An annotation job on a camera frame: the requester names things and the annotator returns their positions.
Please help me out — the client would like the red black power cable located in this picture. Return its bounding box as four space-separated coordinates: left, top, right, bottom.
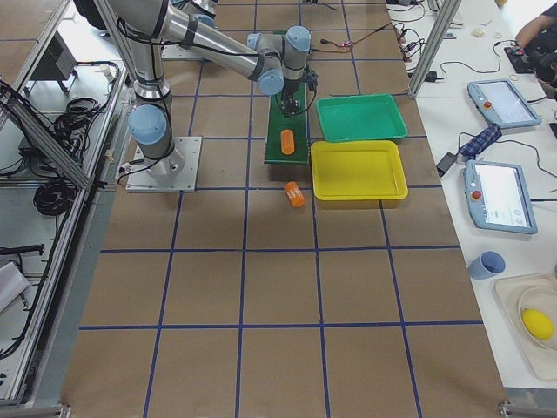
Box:
304 24 393 56

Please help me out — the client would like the yellow plastic tray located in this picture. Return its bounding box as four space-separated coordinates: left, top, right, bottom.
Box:
310 140 408 201

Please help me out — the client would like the yellow lemon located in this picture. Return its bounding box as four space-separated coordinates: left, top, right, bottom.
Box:
521 308 554 340

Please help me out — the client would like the upper teach pendant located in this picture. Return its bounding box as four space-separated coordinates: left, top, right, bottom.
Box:
466 78 541 130

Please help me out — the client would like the aluminium frame post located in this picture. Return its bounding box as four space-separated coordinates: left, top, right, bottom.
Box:
407 0 461 98

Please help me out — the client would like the green plastic tray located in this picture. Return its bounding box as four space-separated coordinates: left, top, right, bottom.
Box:
316 94 408 143

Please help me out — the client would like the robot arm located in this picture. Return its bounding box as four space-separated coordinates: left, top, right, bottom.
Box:
76 1 317 165

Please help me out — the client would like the lower teach pendant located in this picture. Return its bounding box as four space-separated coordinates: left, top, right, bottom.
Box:
463 160 538 235

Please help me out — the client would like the plain orange cylinder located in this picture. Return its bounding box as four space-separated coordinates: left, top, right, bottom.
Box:
280 129 296 155

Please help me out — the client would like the orange cylinder with 4680 label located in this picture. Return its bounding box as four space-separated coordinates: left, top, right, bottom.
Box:
284 181 306 208

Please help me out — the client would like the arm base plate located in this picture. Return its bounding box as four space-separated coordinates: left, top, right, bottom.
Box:
162 29 204 61
125 136 202 192

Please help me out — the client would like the black power adapter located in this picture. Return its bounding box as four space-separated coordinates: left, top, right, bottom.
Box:
436 152 458 178

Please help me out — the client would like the blue plastic cup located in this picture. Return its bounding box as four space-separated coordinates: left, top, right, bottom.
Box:
468 251 507 280

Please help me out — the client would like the green conveyor belt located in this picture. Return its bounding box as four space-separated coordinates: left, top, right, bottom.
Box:
263 30 311 165

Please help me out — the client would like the beige tray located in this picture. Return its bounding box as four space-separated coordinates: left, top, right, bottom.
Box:
493 273 557 382

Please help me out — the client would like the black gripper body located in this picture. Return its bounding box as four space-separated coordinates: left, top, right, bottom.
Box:
278 80 303 116

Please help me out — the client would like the white bowl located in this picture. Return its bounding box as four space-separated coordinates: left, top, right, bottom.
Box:
519 287 556 353

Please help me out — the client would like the teach pendant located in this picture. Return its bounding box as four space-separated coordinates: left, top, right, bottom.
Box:
466 78 541 130
463 160 538 235

